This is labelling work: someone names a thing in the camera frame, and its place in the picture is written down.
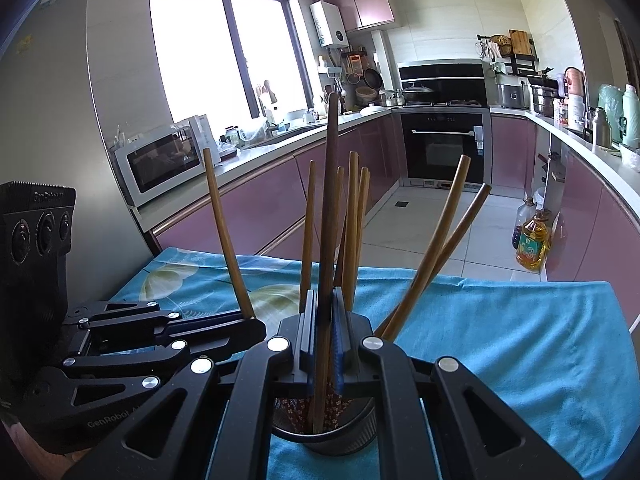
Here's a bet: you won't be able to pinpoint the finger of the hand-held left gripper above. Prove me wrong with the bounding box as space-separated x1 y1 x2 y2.
65 301 267 361
40 342 198 408

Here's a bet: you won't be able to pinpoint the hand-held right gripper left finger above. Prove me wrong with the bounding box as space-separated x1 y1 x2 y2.
62 289 319 480

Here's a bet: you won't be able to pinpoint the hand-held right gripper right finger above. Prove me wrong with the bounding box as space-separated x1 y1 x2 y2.
332 287 583 480

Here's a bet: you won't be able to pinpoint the black mesh cup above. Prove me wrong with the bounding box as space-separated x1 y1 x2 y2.
272 395 378 456

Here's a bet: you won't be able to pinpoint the single bamboo chopstick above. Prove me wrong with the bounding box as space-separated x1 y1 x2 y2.
307 92 341 433
202 147 257 321

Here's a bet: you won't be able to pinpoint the bunch of bamboo chopsticks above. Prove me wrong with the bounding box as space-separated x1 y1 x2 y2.
275 151 493 433

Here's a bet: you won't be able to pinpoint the pink lower cabinets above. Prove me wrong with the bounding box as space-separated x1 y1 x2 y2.
150 110 640 326

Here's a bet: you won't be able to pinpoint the pink cabinets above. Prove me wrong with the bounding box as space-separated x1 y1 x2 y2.
322 0 398 33
150 110 640 326

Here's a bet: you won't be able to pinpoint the blue floral tablecloth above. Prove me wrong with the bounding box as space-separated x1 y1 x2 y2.
107 246 633 480

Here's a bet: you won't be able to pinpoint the white microwave oven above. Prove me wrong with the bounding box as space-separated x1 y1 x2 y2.
111 115 221 208

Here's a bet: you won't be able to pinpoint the grey refrigerator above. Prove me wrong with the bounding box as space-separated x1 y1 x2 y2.
0 0 151 311

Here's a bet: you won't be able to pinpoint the yellow cooking oil bottle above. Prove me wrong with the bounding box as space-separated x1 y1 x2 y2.
515 212 553 272

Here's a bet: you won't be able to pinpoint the black built-in oven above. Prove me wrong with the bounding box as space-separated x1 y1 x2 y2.
392 109 493 191

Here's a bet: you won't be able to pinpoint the lidded wok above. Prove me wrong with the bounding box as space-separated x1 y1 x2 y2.
398 81 436 103

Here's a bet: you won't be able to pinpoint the kitchen window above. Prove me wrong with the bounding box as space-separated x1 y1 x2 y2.
148 0 313 126

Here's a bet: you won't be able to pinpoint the knife holder with knives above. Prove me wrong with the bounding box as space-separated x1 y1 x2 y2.
537 151 567 183

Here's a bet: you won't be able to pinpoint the black range hood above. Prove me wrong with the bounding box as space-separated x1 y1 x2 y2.
397 60 488 107

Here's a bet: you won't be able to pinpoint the silver rice cooker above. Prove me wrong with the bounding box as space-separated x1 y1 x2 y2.
492 76 530 109

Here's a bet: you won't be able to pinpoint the white kitchen countertop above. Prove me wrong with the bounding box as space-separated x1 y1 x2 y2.
132 105 640 206

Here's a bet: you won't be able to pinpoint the stainless steel pot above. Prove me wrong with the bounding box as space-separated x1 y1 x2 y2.
530 82 558 116

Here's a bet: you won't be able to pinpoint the white labelled container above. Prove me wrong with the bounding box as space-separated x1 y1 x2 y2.
567 94 587 132

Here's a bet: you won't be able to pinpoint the stainless steel flask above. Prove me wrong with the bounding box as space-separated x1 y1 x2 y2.
592 107 613 150

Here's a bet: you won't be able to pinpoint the pink upper cabinets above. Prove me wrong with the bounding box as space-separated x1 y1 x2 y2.
322 0 398 33

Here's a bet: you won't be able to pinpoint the pink electric kettle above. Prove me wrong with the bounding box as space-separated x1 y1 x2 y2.
562 66 586 97

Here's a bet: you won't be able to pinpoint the white and green thermos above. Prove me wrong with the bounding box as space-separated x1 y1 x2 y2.
620 84 640 148

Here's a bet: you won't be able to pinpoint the white wall water heater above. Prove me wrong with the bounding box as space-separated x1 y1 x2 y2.
310 0 349 48

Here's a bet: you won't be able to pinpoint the black wall rack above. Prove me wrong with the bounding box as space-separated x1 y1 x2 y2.
477 34 540 75

